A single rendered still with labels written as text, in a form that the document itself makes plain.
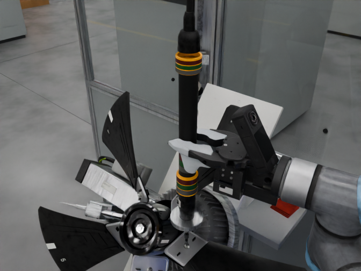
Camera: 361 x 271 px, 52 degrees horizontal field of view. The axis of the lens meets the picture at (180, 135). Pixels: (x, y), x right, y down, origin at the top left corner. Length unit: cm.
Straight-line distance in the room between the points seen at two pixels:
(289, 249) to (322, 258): 111
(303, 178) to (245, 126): 12
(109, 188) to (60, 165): 210
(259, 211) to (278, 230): 11
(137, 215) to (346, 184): 47
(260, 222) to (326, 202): 82
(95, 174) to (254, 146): 69
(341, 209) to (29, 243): 225
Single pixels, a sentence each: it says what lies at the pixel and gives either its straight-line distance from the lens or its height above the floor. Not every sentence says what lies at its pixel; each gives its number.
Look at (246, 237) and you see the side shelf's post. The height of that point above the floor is 69.
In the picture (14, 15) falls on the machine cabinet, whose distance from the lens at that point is 652.
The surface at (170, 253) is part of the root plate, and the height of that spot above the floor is 119.
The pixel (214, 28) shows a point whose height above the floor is 145.
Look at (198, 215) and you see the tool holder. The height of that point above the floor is 128.
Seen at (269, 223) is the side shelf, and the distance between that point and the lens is 141.
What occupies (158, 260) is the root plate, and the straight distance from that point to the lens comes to 93.
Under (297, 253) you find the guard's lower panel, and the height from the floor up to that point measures 56.
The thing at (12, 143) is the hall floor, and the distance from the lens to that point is 367.
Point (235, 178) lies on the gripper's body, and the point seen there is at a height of 145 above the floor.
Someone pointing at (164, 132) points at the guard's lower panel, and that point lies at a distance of 183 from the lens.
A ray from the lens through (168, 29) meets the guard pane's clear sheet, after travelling 161.
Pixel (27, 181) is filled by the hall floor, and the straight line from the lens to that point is 314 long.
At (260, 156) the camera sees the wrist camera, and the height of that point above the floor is 150.
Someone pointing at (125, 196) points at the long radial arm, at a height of 112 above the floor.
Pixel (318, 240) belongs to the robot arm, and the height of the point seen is 138.
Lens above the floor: 184
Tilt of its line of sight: 32 degrees down
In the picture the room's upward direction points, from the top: straight up
